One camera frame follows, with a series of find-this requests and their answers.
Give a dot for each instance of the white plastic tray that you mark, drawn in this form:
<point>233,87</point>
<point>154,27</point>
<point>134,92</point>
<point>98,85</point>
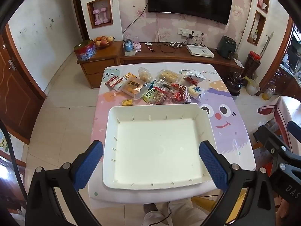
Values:
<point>152,146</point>

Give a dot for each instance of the white blue round packet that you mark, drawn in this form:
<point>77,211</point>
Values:
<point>195,91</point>

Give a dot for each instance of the brown wooden door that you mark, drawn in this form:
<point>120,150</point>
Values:
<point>16,87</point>

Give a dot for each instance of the clear blue-edged packet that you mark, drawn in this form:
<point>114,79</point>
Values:
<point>141,91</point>

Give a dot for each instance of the yellow oil bottle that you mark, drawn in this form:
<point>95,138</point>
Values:
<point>268,94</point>

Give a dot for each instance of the pink plush toy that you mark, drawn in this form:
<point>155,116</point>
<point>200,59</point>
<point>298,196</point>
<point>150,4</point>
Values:
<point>137,45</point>

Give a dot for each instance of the person's leg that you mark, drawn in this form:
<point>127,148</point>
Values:
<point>183,213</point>

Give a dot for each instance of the brown round cracker packet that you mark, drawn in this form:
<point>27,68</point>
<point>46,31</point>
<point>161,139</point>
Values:
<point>160,98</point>

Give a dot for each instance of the black flat television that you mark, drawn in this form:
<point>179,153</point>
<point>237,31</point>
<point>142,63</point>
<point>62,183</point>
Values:
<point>190,0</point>

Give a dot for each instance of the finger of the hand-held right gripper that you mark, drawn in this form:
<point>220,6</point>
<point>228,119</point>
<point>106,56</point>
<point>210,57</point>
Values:
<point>295,130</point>
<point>268,136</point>

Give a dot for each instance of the dark jar with red lid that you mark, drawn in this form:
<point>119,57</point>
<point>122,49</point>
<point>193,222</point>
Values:
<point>252,64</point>

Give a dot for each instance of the paper under snow globe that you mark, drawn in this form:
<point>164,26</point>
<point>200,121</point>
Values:
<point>129,53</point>

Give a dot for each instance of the small yellow packet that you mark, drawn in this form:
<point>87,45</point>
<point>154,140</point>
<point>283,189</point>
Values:
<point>127,102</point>

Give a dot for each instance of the dark green air fryer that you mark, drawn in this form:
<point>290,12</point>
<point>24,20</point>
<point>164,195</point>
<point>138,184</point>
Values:
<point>227,47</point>

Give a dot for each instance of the pink dumbbell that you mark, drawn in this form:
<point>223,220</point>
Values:
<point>105,14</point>
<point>96,16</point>

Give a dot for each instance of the wooden drawer cabinet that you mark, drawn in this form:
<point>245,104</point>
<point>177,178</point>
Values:
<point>98,63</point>

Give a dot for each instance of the long wooden television cabinet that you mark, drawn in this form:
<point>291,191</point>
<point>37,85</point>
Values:
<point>176,57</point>

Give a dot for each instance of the white wall power sockets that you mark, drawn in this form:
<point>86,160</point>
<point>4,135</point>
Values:
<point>185,31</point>

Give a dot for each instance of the red clear snack packet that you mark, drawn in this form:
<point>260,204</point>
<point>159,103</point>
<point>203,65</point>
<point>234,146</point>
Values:
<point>180,94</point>

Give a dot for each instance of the brown ceramic jar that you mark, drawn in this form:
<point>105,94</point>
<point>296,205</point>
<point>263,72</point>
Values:
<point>234,83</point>

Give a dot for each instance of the blue snow globe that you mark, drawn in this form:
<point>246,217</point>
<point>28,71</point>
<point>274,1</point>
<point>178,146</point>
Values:
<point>128,46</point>

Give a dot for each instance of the cartoon wall poster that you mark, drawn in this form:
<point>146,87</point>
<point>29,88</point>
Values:
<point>3,143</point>

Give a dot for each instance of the green snack packet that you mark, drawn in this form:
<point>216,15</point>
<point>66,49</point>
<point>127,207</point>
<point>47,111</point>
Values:
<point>148,95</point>

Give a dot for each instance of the white set-top box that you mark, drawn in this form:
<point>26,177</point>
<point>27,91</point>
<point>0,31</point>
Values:
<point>199,51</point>

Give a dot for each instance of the bowl of fruit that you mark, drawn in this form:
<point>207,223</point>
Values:
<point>103,41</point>

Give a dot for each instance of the orange pastry packet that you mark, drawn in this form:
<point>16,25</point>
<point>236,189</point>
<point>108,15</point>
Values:
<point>131,84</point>

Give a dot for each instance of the clear bag of brown pastry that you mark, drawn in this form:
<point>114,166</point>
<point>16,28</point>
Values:
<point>145,74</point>

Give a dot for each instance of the cartoon printed tablecloth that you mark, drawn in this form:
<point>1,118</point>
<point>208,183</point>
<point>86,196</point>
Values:
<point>235,131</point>

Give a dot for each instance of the white paper sheet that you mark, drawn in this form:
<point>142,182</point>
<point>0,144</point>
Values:
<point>238,63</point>

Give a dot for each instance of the clear bag of pale cake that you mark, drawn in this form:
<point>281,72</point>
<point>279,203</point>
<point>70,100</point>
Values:
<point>168,75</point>

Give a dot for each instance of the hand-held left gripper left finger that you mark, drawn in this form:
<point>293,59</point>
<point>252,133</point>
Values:
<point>88,164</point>

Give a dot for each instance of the silver foil packet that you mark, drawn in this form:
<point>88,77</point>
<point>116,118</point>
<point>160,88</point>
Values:
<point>194,73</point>

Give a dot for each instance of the white wall switch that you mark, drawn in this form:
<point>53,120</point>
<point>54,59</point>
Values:
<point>22,31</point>

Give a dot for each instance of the red white bag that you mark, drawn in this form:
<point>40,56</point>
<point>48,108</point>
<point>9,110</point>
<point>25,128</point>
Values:
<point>267,110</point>

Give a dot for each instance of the small red gadget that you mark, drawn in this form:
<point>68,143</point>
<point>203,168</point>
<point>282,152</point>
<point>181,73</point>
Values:
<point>150,48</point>

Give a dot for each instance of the white red-edged cover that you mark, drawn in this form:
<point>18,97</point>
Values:
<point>288,110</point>

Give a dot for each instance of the red white striped packet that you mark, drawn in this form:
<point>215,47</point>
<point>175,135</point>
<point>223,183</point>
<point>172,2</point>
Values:
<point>114,82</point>

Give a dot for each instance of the small red packet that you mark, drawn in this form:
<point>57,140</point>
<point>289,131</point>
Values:
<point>191,79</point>

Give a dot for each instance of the red black labelled packet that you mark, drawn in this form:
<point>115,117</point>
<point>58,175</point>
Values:
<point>164,86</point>

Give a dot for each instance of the red blue gift tin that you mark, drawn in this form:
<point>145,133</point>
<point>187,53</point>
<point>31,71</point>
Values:
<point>84,50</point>

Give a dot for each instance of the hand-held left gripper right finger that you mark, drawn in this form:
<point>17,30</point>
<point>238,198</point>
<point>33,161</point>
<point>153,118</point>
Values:
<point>214,167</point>

